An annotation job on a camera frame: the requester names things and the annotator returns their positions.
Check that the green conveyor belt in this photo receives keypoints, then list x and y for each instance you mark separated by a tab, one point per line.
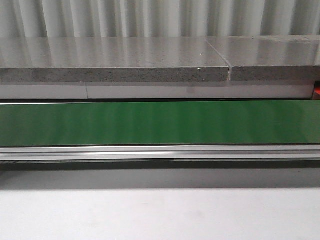
160	134

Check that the grey stone counter slab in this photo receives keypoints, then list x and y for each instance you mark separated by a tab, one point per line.
293	59

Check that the red plastic tray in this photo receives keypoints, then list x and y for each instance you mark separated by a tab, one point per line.
316	93

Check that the white corrugated curtain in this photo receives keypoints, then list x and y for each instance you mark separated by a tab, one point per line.
158	18

